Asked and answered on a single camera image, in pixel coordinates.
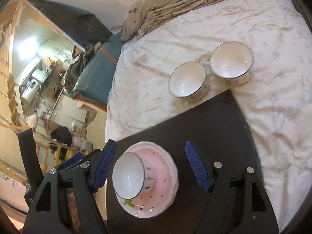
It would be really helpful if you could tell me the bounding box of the white bowl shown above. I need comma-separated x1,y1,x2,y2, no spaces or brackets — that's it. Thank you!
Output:
112,152,155,200
210,41,254,86
168,61,210,101

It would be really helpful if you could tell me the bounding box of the pink strawberry plate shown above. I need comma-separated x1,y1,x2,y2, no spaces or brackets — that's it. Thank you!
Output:
115,142,179,218

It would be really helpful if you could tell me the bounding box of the washing machine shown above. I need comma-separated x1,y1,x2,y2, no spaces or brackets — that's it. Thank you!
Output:
21,79,40,106

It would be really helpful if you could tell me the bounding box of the black board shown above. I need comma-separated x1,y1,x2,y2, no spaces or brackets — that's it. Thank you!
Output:
107,91,262,233

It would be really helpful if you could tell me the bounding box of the white floral bed sheet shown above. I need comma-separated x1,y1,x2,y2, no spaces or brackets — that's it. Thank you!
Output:
105,0,311,230

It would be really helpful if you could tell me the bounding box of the beige floral blanket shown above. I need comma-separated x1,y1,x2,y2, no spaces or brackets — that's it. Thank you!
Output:
112,0,223,42

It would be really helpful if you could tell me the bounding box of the teal mattress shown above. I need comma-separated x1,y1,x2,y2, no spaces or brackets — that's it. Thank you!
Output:
70,35,124,110

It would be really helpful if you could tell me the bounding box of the dark cloth cover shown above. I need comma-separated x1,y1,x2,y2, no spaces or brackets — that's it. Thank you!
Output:
26,0,112,49

